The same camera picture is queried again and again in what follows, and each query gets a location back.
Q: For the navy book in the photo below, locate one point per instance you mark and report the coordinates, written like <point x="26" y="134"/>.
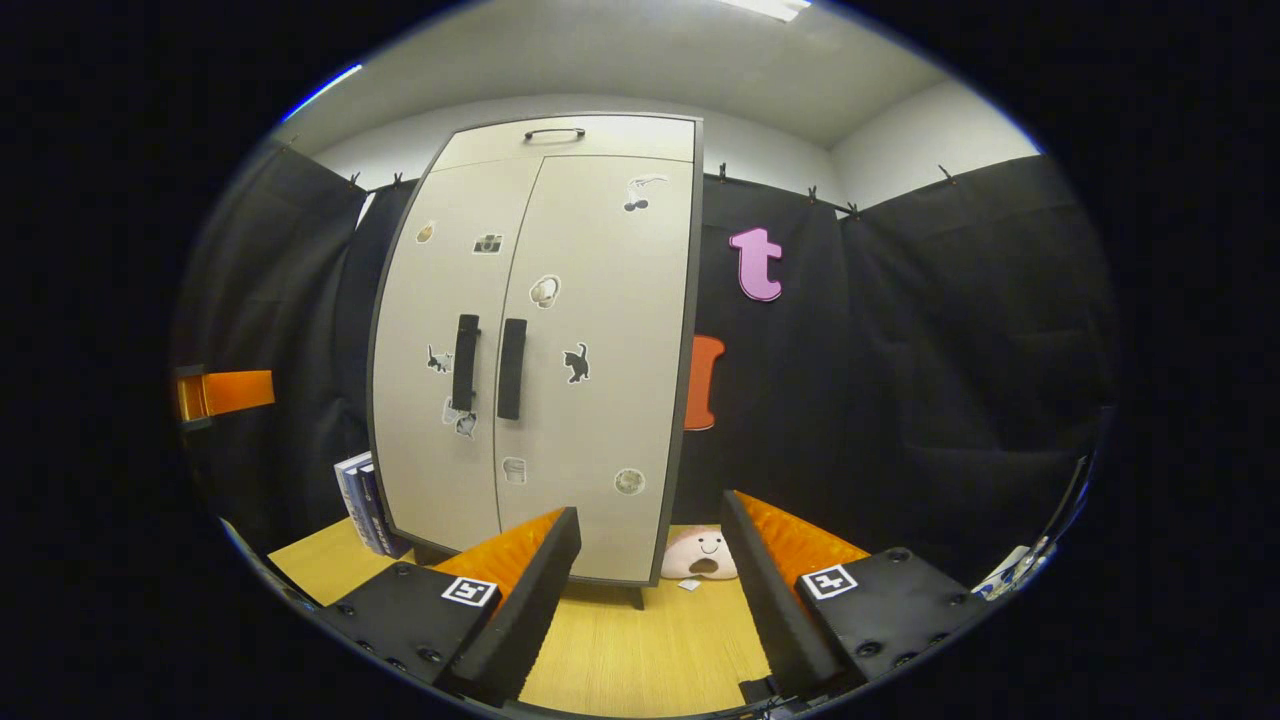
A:
<point x="385" y="535"/>

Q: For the black backdrop cloth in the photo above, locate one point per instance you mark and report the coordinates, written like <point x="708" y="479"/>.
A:
<point x="950" y="350"/>

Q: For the white and grey cabinet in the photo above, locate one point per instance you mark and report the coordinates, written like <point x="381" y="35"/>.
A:
<point x="620" y="140"/>

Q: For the white cabinet door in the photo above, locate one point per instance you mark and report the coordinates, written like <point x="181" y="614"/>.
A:
<point x="420" y="480"/>
<point x="600" y="430"/>

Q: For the white plush toy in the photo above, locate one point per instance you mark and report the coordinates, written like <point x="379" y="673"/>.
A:
<point x="700" y="550"/>

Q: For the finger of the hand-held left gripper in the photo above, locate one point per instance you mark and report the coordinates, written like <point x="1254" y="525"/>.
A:
<point x="235" y="390"/>

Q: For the white side table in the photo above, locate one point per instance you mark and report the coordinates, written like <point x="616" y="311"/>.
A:
<point x="1000" y="578"/>

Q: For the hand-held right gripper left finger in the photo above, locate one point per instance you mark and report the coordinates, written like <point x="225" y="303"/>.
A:
<point x="520" y="620"/>

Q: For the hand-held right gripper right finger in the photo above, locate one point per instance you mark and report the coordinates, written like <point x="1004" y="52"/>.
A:
<point x="770" y="610"/>

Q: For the grey book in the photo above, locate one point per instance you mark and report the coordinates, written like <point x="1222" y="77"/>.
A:
<point x="365" y="510"/>

